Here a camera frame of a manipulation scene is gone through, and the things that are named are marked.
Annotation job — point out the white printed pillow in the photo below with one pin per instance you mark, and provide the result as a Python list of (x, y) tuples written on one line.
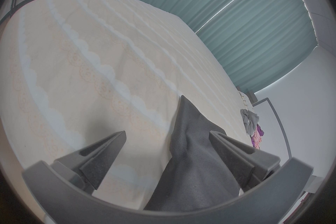
[(244, 101)]

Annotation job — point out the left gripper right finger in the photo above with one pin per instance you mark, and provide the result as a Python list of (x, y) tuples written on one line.
[(236, 160)]

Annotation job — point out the black T-shirt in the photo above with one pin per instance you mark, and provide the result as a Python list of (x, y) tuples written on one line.
[(191, 165)]

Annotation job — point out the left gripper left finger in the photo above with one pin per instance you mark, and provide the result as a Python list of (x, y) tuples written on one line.
[(98, 161)]

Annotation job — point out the grey bedside table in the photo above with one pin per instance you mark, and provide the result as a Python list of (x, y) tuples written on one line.
[(252, 95)]

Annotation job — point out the bed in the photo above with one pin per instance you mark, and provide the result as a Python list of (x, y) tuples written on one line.
[(105, 60)]

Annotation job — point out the pile of clothes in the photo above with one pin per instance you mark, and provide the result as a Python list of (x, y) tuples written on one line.
[(257, 139)]

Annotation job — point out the grey garment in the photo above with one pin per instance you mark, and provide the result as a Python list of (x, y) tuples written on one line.
[(249, 119)]

